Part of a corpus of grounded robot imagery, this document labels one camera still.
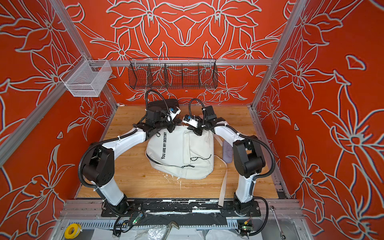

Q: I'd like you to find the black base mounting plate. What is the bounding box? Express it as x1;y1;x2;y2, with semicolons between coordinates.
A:
101;197;262;218

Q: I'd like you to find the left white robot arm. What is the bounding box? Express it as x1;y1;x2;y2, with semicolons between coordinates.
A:
78;97;181;217

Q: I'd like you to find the white wire mesh basket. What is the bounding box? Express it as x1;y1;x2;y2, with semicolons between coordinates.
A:
60;55;113;97

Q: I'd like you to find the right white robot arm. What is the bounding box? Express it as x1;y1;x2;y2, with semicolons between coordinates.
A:
183;98;276;237

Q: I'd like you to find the small green circuit board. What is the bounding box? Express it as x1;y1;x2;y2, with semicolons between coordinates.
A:
238;223;254;237

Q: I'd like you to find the purple glasses case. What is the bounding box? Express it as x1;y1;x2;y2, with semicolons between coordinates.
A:
223;145;233;164

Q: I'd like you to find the yellow tape roll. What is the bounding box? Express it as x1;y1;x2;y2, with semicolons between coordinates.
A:
64;223;83;240

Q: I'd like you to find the steel wrench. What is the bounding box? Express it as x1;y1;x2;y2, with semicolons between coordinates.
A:
270;206;287;240

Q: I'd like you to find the black plastic case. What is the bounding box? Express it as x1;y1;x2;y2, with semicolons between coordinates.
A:
148;99;179;110

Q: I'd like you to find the white student backpack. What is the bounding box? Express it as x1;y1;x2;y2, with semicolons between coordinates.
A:
145;124;229;208

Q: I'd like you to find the black wire wall basket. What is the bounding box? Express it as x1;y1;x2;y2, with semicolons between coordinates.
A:
128;58;219;90

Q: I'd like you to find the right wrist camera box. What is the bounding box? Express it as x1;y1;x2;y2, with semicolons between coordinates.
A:
183;115;199;128

